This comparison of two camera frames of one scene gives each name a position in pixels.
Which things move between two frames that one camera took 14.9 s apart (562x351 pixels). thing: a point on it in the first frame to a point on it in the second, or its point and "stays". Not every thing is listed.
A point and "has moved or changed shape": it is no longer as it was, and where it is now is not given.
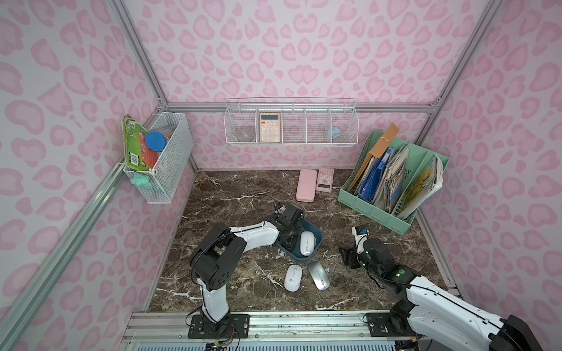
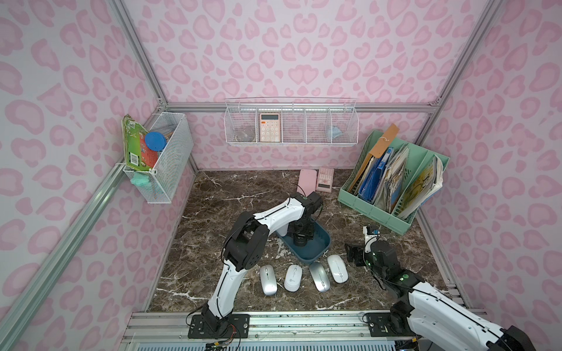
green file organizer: (390, 179) stays
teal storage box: (296, 254) has moved or changed shape
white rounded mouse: (307, 243) to (338, 269)
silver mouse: (319, 276) stays
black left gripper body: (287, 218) to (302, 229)
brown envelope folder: (376, 151) stays
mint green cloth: (140, 178) stays
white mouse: (293, 278) stays
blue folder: (373, 176) stays
